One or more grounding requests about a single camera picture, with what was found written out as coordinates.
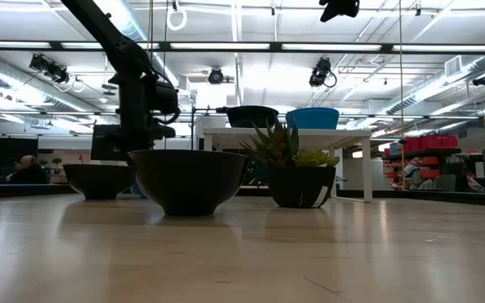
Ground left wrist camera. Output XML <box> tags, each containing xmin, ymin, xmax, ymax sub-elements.
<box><xmin>149</xmin><ymin>79</ymin><xmax>181</xmax><ymax>125</ymax></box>

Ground potted succulent plant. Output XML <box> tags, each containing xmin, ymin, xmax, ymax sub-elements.
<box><xmin>238</xmin><ymin>119</ymin><xmax>341</xmax><ymax>210</ymax></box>

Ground floral patterned ceramic bowl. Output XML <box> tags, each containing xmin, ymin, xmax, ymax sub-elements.
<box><xmin>62</xmin><ymin>163</ymin><xmax>136</xmax><ymax>201</ymax></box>
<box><xmin>127</xmin><ymin>149</ymin><xmax>251</xmax><ymax>217</ymax></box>

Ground black bowls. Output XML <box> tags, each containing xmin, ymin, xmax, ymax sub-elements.
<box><xmin>225</xmin><ymin>104</ymin><xmax>280</xmax><ymax>129</ymax></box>

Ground person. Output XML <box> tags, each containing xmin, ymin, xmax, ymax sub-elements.
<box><xmin>8</xmin><ymin>154</ymin><xmax>50</xmax><ymax>185</ymax></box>

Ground black overhead light bar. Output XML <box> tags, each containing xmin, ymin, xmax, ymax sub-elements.
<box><xmin>0</xmin><ymin>40</ymin><xmax>485</xmax><ymax>55</ymax></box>

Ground red storage bins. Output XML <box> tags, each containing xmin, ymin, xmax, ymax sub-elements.
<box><xmin>402</xmin><ymin>134</ymin><xmax>459</xmax><ymax>153</ymax></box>

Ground black aluminium table frame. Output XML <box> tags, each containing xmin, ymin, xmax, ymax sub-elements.
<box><xmin>0</xmin><ymin>180</ymin><xmax>485</xmax><ymax>208</ymax></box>

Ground dark storage rack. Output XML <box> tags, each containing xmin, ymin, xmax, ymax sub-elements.
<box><xmin>381</xmin><ymin>134</ymin><xmax>465</xmax><ymax>193</ymax></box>

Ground white perforated metal shelf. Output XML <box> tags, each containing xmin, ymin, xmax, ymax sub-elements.
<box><xmin>202</xmin><ymin>127</ymin><xmax>374</xmax><ymax>204</ymax></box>

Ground black ceiling spotlight cluster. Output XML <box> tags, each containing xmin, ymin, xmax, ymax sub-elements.
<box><xmin>29</xmin><ymin>53</ymin><xmax>71</xmax><ymax>85</ymax></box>

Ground white looped cable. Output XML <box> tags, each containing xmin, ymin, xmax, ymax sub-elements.
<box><xmin>165</xmin><ymin>0</ymin><xmax>188</xmax><ymax>32</ymax></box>

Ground black background monitor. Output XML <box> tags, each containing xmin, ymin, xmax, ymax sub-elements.
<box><xmin>89</xmin><ymin>124</ymin><xmax>122</xmax><ymax>162</ymax></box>

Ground thin hanging cable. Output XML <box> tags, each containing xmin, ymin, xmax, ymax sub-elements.
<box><xmin>398</xmin><ymin>0</ymin><xmax>405</xmax><ymax>186</ymax></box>

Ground black ceiling camera with cable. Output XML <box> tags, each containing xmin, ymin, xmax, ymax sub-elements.
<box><xmin>308</xmin><ymin>57</ymin><xmax>338</xmax><ymax>89</ymax></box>

